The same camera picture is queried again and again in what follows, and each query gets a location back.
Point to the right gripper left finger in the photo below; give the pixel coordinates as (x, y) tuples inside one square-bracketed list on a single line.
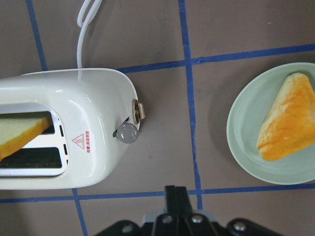
[(171, 211)]

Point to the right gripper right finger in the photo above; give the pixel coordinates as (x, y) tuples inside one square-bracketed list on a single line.
[(184, 210)]

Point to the white toaster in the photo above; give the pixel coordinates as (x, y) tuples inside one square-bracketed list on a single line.
[(88, 108)]

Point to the toast slice in toaster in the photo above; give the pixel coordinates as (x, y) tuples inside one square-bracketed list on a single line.
[(16, 130)]

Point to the green plate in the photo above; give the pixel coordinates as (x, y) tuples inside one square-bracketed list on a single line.
[(245, 119)]

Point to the triangular orange bread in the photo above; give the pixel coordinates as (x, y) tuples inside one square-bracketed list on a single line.
[(289, 126)]

